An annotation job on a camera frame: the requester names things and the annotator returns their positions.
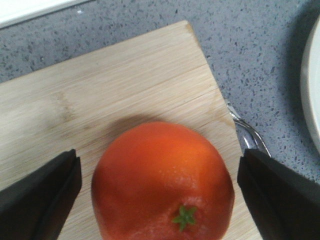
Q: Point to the beige round plate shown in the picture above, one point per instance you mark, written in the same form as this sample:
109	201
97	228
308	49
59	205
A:
310	83

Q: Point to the whole orange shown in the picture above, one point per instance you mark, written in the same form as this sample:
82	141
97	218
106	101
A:
162	181

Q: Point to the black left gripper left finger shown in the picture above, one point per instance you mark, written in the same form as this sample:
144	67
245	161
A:
37	206

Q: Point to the wooden cutting board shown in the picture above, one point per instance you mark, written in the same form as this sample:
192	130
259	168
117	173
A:
85	103

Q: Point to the white rectangular bear tray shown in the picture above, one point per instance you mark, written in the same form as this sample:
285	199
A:
16	11

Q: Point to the metal cutting board handle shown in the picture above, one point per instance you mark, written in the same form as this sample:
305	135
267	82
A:
256	141

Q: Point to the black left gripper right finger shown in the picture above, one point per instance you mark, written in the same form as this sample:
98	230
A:
283	204

